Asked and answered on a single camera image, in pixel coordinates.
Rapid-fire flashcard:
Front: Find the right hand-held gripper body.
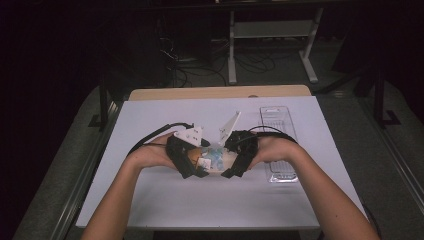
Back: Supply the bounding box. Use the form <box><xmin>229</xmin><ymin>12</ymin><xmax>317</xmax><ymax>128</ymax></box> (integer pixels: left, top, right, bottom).
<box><xmin>217</xmin><ymin>110</ymin><xmax>260</xmax><ymax>172</ymax></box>

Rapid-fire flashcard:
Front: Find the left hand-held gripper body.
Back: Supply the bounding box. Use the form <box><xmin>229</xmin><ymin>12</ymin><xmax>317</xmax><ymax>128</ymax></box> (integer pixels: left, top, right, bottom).
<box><xmin>165</xmin><ymin>125</ymin><xmax>205</xmax><ymax>180</ymax></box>

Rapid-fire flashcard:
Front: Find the beige printed phone case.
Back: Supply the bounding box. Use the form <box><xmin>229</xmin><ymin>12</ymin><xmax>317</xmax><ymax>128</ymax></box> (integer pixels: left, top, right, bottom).
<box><xmin>186</xmin><ymin>144</ymin><xmax>240</xmax><ymax>176</ymax></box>

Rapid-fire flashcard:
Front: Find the clear plastic tray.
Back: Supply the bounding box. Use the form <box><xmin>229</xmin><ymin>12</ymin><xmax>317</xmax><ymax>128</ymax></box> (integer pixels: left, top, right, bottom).
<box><xmin>258</xmin><ymin>105</ymin><xmax>300</xmax><ymax>184</ymax></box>

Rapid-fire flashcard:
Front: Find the person's left hand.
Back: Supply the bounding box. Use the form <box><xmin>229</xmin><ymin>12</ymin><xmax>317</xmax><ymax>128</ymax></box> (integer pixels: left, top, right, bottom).
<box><xmin>127</xmin><ymin>131</ymin><xmax>178</xmax><ymax>172</ymax></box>

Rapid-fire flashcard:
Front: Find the person's right hand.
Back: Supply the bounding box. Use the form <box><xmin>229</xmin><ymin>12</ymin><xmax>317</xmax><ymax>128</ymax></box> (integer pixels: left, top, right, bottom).
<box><xmin>249</xmin><ymin>133</ymin><xmax>304</xmax><ymax>168</ymax></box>

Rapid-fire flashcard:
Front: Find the wooden table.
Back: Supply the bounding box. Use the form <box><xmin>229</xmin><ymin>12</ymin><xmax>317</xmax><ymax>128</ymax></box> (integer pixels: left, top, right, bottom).
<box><xmin>127</xmin><ymin>84</ymin><xmax>313</xmax><ymax>102</ymax></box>

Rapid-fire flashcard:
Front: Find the black metal stand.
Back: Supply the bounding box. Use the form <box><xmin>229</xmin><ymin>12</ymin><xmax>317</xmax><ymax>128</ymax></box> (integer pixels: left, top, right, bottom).
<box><xmin>87</xmin><ymin>75</ymin><xmax>112</xmax><ymax>132</ymax></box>
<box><xmin>372</xmin><ymin>65</ymin><xmax>403</xmax><ymax>128</ymax></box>

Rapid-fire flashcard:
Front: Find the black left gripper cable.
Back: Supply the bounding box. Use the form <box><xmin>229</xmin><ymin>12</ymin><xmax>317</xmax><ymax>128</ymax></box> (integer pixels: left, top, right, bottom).
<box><xmin>127</xmin><ymin>121</ymin><xmax>195</xmax><ymax>156</ymax></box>

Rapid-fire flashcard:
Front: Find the tangle of black floor cables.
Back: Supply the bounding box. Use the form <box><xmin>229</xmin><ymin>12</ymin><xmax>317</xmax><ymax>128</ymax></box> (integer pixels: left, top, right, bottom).
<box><xmin>155</xmin><ymin>35</ymin><xmax>288</xmax><ymax>88</ymax></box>

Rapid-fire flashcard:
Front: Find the grey metal rail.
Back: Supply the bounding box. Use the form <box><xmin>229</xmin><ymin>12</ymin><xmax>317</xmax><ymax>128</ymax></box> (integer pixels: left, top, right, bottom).
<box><xmin>49</xmin><ymin>99</ymin><xmax>125</xmax><ymax>240</ymax></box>
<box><xmin>362</xmin><ymin>96</ymin><xmax>424</xmax><ymax>215</ymax></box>

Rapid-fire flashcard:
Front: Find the white metal desk frame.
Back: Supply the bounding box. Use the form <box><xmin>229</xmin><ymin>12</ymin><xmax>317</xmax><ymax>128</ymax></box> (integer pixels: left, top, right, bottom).
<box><xmin>227</xmin><ymin>7</ymin><xmax>325</xmax><ymax>86</ymax></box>

